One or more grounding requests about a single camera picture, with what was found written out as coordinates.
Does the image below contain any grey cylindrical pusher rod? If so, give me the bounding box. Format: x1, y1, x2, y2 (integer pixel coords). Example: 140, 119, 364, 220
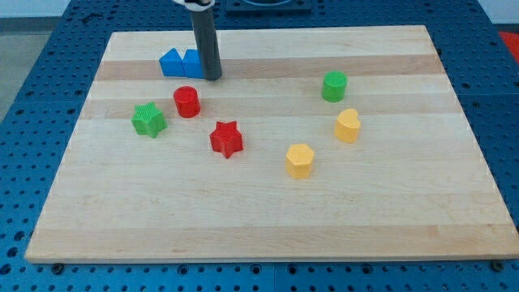
189, 4, 222, 80

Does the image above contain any green star block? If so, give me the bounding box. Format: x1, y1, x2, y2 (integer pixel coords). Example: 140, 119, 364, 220
131, 101, 167, 138

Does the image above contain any red star block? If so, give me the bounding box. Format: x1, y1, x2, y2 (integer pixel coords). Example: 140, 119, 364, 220
209, 121, 244, 158

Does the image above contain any blue cube block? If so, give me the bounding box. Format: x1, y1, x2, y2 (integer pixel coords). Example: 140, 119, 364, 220
182, 49, 204, 79

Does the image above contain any blue pentagon block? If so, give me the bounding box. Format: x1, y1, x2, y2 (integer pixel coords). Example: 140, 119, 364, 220
159, 48, 186, 77

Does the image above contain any red cylinder block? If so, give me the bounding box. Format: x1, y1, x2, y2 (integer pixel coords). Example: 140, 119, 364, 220
174, 86, 201, 118

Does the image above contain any green cylinder block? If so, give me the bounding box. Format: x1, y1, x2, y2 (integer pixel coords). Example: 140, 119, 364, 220
321, 71, 348, 102

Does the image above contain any yellow hexagon block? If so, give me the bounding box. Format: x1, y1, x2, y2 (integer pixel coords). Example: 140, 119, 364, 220
285, 144, 315, 178

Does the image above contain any yellow heart block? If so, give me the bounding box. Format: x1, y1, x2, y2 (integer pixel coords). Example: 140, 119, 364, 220
334, 109, 361, 144

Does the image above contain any wooden board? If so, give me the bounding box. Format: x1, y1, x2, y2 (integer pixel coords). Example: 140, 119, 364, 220
25, 25, 518, 264

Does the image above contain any red object at right edge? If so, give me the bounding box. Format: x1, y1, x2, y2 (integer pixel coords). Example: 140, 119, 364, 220
500, 32, 519, 62

